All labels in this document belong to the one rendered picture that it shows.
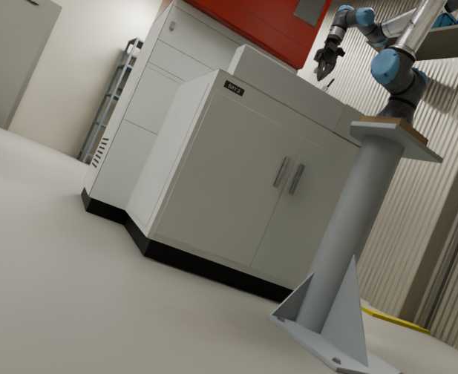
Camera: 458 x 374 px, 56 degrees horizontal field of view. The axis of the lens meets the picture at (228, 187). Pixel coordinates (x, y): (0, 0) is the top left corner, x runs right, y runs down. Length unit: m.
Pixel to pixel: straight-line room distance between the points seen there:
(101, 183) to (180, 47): 0.83
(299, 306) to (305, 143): 0.71
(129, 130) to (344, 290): 1.33
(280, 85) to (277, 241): 0.68
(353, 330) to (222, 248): 0.61
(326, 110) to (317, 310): 0.87
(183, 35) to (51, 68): 5.51
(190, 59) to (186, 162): 0.83
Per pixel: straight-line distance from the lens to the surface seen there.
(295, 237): 1.98
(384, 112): 1.80
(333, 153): 2.03
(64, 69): 7.82
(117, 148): 2.30
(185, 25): 2.44
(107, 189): 2.31
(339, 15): 2.14
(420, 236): 3.88
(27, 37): 7.74
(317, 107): 1.97
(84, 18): 7.97
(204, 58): 2.43
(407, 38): 1.81
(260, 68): 1.85
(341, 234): 1.69
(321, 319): 1.72
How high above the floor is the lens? 0.34
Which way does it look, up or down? 2 degrees up
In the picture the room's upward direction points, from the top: 23 degrees clockwise
